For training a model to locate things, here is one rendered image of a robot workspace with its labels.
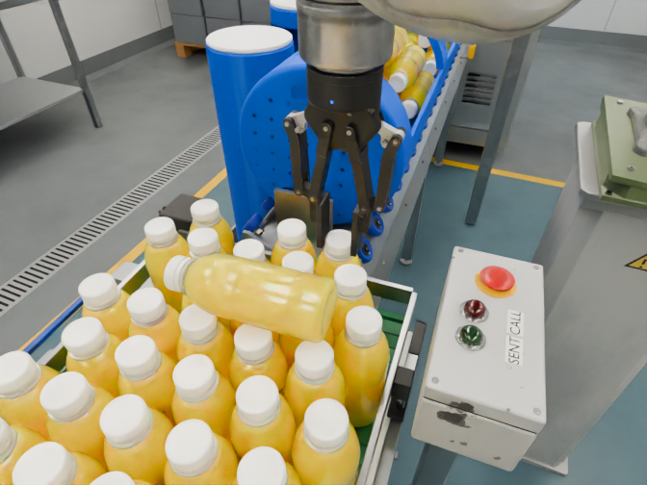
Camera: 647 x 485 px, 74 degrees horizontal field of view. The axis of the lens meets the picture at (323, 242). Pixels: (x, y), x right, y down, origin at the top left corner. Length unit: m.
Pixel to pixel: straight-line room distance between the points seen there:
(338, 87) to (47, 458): 0.40
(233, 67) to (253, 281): 1.09
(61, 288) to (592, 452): 2.20
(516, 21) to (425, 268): 1.93
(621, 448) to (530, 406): 1.43
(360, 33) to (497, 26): 0.19
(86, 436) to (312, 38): 0.42
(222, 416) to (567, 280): 0.81
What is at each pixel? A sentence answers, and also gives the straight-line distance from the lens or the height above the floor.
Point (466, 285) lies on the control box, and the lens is 0.50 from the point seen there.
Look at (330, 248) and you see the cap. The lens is 0.55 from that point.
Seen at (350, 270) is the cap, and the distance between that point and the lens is 0.52.
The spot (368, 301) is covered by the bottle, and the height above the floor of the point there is 1.04.
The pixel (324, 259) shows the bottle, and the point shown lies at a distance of 0.57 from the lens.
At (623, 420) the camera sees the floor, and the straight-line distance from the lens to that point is 1.92.
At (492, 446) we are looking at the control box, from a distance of 0.47.
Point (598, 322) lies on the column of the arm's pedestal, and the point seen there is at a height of 0.67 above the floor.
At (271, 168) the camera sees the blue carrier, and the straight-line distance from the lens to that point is 0.77.
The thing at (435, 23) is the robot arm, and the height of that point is 1.39.
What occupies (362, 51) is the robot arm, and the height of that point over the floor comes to 1.32.
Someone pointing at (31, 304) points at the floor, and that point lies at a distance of 2.30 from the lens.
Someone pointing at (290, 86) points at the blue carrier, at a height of 1.20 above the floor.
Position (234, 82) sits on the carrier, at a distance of 1.47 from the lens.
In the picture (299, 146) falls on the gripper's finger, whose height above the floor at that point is 1.21.
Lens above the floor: 1.44
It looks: 41 degrees down
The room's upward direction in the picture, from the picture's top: straight up
